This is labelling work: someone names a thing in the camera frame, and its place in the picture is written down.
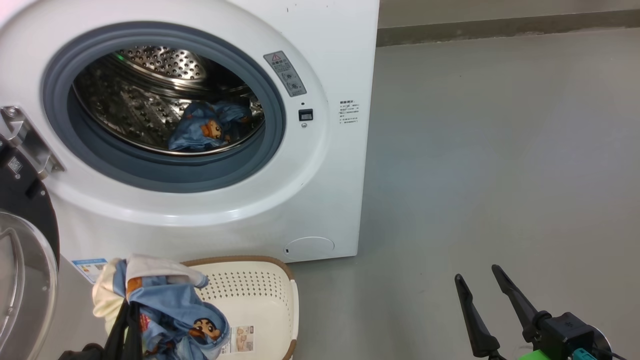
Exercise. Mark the silver metal door hinge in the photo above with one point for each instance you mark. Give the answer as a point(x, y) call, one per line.
point(30, 140)

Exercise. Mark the cream perforated laundry basket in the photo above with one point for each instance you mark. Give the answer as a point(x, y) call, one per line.
point(260, 300)

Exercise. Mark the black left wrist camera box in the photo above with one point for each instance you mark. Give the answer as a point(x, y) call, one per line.
point(82, 352)

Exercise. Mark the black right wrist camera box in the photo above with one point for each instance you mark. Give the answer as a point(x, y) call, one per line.
point(567, 332)

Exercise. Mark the round white filter cover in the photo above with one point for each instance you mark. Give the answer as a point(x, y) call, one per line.
point(310, 248)

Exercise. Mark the black round glass washer door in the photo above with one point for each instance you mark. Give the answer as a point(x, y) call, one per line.
point(25, 210)

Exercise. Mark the white front-load washing machine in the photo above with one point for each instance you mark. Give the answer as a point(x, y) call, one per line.
point(310, 190)

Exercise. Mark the grey rubber door gasket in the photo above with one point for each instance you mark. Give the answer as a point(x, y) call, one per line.
point(165, 172)

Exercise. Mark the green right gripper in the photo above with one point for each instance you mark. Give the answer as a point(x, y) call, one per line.
point(535, 356)

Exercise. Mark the grey warning sticker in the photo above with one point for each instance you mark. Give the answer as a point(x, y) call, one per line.
point(285, 73)

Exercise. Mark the black door latch socket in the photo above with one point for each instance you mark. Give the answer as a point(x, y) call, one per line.
point(305, 115)

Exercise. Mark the cream and blue cartoon garment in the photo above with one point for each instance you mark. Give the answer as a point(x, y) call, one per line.
point(170, 305)

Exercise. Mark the perforated steel washer drum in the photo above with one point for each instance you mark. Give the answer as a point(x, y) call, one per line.
point(135, 100)

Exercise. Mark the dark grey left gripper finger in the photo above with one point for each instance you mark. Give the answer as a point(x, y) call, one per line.
point(117, 335)
point(135, 330)

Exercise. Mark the paper label inside basket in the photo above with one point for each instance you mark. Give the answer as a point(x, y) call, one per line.
point(237, 340)

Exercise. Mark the blue energy label sticker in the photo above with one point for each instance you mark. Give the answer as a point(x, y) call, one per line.
point(90, 269)

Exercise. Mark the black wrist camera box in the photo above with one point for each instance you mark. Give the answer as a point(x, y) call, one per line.
point(82, 352)
point(567, 332)

